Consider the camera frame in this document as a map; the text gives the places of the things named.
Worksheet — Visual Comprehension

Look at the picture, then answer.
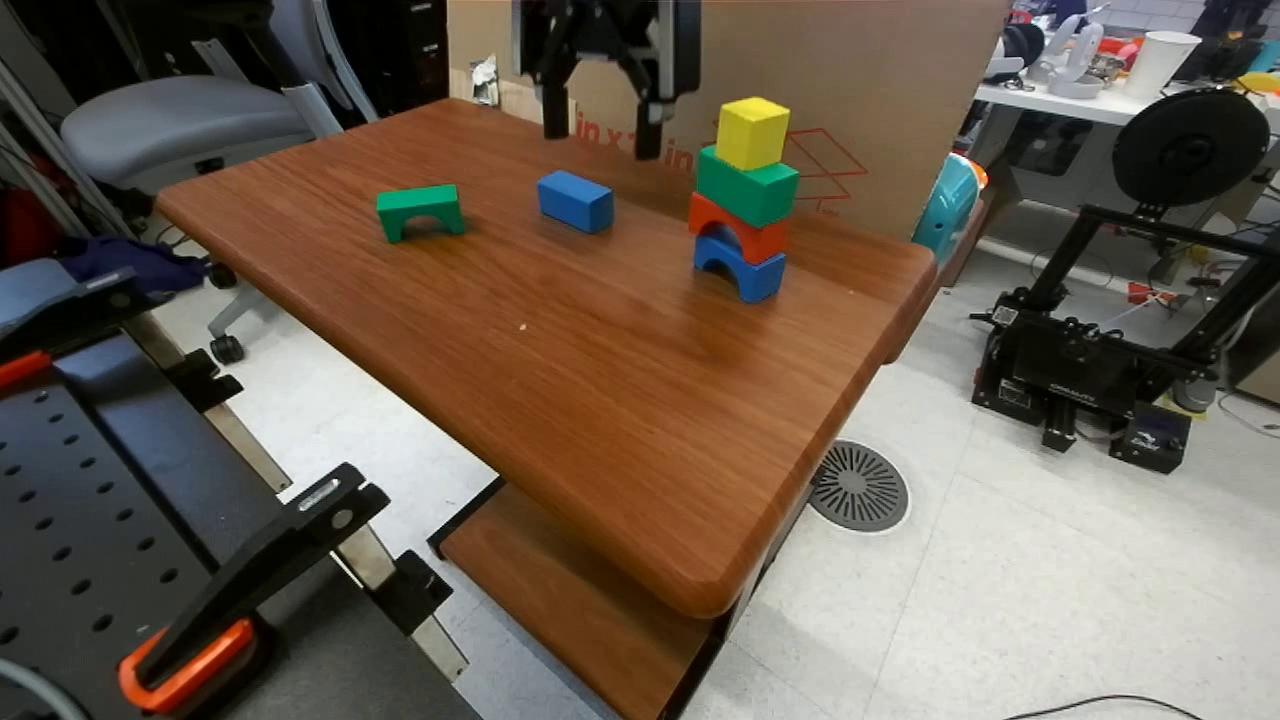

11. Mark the black clamp orange handle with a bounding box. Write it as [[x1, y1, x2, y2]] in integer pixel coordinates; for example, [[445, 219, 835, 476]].
[[116, 460, 398, 720], [0, 264, 247, 417]]

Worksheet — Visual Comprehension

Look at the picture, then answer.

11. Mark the green arch block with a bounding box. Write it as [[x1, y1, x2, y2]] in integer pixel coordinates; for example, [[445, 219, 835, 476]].
[[373, 180, 471, 247]]

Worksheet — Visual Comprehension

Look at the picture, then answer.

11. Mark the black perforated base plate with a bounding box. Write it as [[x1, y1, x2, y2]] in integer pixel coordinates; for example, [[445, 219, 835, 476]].
[[0, 322, 483, 720]]

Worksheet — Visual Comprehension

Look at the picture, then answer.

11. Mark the dark blue cloth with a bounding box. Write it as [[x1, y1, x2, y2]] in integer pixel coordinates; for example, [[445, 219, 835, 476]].
[[58, 236, 214, 304]]

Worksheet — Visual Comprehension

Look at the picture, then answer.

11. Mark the grey office chair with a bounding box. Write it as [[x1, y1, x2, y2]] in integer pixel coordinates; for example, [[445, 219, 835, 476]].
[[58, 37, 354, 372]]

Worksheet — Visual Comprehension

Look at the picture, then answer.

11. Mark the blue arch block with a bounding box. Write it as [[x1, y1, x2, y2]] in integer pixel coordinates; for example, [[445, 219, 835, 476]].
[[688, 227, 792, 307]]

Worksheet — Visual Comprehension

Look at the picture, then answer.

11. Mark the cluttered white background table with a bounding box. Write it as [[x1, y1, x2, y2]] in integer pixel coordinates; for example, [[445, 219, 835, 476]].
[[971, 0, 1280, 130]]

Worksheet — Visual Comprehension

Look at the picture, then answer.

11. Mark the black cabinet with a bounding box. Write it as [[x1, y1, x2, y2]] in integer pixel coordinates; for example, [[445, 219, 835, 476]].
[[314, 0, 454, 118]]

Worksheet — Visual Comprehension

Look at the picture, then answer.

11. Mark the black 3D printer frame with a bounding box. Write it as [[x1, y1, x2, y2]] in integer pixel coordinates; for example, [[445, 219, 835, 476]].
[[970, 196, 1280, 479]]

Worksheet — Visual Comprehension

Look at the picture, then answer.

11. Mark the crumpled white cloth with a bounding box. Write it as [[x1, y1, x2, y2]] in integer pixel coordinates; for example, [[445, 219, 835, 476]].
[[466, 52, 503, 106]]

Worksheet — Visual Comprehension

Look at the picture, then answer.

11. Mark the green rectangular block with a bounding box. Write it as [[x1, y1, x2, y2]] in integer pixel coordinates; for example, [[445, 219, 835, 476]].
[[692, 143, 804, 231]]

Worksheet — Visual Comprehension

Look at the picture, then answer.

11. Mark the wooden table lower shelf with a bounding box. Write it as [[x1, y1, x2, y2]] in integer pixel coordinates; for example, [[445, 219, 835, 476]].
[[428, 476, 733, 720]]

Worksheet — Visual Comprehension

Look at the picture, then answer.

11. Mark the yellow cube block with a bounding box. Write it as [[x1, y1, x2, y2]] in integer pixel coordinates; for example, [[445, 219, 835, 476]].
[[711, 90, 795, 171]]

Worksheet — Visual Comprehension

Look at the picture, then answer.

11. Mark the round metal floor drain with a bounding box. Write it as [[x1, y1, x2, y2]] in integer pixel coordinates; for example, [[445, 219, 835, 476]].
[[804, 435, 916, 537]]

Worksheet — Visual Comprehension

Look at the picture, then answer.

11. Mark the large cardboard box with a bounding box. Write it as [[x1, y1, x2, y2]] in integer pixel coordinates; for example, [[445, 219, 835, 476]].
[[445, 0, 1013, 242]]

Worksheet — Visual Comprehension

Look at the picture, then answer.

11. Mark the blue rectangular block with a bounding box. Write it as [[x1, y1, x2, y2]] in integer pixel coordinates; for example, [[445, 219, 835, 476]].
[[531, 169, 621, 241]]

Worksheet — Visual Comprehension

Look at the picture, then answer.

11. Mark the black floor cable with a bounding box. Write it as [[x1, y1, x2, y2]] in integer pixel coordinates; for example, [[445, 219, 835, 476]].
[[1004, 687, 1204, 720]]

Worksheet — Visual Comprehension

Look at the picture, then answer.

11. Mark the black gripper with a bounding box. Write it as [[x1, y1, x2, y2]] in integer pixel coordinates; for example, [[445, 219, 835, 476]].
[[518, 0, 710, 165]]

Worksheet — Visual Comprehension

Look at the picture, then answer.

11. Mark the black filament spool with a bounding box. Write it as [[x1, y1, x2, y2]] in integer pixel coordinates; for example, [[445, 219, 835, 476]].
[[1108, 85, 1277, 212]]

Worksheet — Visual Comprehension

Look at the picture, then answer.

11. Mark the red arch block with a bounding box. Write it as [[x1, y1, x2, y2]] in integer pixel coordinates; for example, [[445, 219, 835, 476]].
[[686, 191, 792, 269]]

